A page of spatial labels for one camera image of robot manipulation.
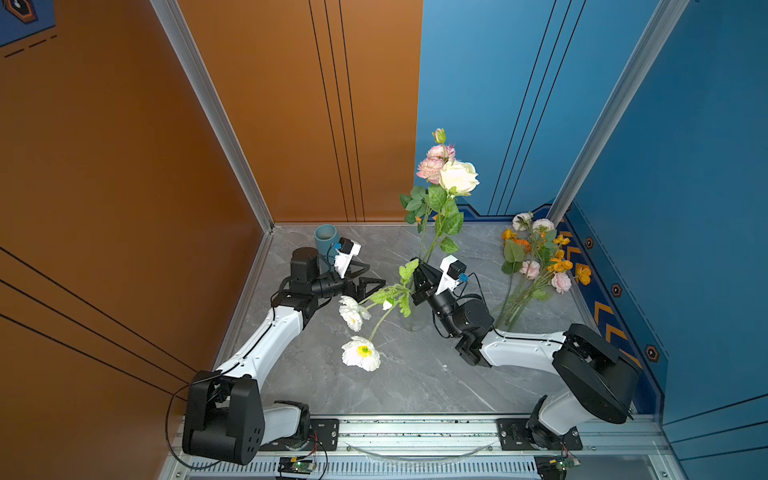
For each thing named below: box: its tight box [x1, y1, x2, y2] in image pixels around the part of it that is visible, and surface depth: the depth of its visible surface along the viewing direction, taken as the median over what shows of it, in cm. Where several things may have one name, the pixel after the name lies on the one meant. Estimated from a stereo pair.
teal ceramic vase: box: [314, 224, 339, 274], surface depth 71 cm
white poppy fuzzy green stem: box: [338, 259, 420, 371], surface depth 52 cm
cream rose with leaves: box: [423, 160, 480, 262], surface depth 56 cm
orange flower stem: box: [506, 234, 573, 304], surface depth 104 cm
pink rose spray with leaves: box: [400, 128, 456, 261], surface depth 71 cm
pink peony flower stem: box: [495, 272, 572, 332], surface depth 99 cm
